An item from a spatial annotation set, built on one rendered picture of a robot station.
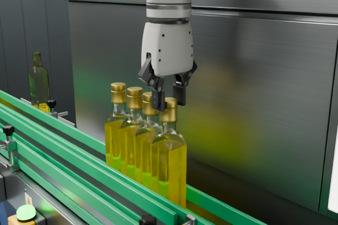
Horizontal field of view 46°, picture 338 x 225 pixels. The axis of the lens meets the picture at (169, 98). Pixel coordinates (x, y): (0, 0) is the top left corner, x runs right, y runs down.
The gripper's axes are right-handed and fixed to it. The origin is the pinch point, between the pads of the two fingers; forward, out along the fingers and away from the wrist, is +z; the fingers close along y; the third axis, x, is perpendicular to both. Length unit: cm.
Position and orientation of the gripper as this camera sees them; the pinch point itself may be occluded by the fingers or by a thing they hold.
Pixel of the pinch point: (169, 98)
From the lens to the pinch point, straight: 79.4
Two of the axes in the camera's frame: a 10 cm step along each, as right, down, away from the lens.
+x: 6.7, 2.0, -7.2
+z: 0.0, 9.6, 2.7
